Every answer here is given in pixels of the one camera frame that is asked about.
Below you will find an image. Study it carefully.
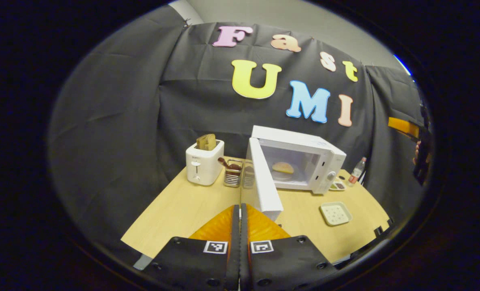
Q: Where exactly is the white toaster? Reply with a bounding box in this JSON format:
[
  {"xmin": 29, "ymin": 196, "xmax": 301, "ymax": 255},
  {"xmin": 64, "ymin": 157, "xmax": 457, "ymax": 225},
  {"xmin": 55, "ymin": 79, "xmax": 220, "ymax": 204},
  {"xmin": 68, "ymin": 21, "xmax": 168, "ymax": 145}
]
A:
[{"xmin": 185, "ymin": 139, "xmax": 225, "ymax": 186}]

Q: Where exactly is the wire mesh utensil holder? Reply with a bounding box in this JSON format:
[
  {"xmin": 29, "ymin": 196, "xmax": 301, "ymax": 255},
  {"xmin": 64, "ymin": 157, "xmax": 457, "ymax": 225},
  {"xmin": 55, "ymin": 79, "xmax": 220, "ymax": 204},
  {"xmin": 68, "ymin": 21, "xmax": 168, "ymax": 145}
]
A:
[{"xmin": 224, "ymin": 158, "xmax": 243, "ymax": 188}]

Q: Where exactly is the brown utensil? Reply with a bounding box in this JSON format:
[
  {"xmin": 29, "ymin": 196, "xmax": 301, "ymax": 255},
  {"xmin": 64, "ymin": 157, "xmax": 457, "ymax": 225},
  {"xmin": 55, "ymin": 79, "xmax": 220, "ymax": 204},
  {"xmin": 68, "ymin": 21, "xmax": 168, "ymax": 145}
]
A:
[{"xmin": 218, "ymin": 157, "xmax": 242, "ymax": 172}]

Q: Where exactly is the pale green square plate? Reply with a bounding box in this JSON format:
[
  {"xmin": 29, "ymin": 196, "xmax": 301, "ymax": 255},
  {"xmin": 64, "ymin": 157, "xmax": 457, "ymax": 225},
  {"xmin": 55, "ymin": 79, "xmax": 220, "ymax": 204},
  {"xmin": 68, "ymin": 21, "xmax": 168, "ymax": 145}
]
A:
[{"xmin": 319, "ymin": 201, "xmax": 353, "ymax": 226}]

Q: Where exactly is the brown toast slice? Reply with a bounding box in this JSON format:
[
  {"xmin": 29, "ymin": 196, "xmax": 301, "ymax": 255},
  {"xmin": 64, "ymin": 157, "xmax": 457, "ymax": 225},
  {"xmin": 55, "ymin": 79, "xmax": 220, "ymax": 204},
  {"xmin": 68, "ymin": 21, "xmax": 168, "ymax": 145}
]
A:
[{"xmin": 196, "ymin": 134, "xmax": 217, "ymax": 151}]

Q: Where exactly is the white microwave oven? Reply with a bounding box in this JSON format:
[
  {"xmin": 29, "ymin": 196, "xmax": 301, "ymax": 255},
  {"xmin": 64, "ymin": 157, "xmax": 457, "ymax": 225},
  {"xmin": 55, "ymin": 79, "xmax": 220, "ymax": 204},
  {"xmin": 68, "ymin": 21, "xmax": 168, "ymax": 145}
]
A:
[{"xmin": 246, "ymin": 125, "xmax": 347, "ymax": 222}]

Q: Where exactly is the clear bottle with red label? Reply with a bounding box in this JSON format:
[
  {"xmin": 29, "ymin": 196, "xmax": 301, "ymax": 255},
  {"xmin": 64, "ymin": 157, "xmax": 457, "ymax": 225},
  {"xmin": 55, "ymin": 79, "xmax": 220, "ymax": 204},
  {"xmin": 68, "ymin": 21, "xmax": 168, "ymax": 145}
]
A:
[{"xmin": 348, "ymin": 157, "xmax": 367, "ymax": 187}]

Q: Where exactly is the sesame bread bun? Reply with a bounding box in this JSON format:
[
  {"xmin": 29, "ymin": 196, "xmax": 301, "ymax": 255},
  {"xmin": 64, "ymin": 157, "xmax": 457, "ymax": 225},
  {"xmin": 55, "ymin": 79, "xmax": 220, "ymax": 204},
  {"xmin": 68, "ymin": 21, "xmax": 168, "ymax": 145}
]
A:
[{"xmin": 272, "ymin": 162, "xmax": 295, "ymax": 175}]

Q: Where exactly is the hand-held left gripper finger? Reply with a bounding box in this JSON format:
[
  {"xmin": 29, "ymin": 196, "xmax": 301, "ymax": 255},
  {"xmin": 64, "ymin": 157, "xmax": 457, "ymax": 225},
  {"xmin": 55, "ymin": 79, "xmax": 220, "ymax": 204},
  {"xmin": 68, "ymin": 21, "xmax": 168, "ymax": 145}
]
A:
[
  {"xmin": 240, "ymin": 203, "xmax": 339, "ymax": 291},
  {"xmin": 145, "ymin": 205, "xmax": 240, "ymax": 291}
]

